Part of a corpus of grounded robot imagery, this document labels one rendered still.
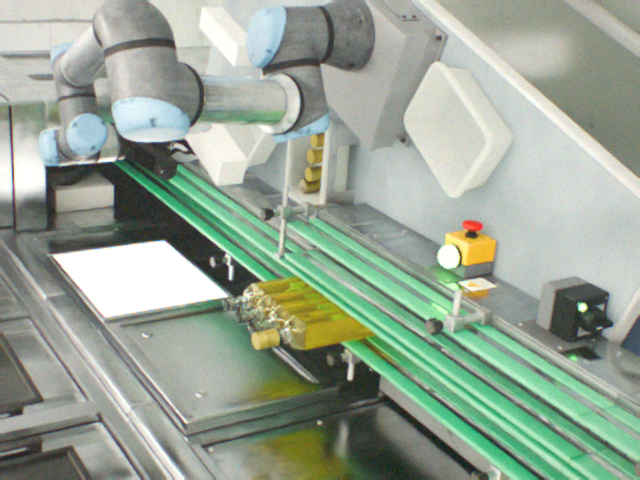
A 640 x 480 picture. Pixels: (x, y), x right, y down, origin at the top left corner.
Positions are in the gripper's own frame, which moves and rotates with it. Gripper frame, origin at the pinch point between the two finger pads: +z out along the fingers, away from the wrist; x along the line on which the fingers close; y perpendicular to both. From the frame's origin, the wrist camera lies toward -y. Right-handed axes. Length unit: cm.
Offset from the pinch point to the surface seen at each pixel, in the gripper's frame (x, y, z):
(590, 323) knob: -22, -88, 28
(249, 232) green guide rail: 24.2, -4.7, 14.0
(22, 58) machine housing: 51, 124, -5
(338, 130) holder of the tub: -6.2, -8.2, 28.2
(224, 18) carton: 3, 60, 31
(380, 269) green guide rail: -1, -48, 18
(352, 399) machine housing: 26, -57, 14
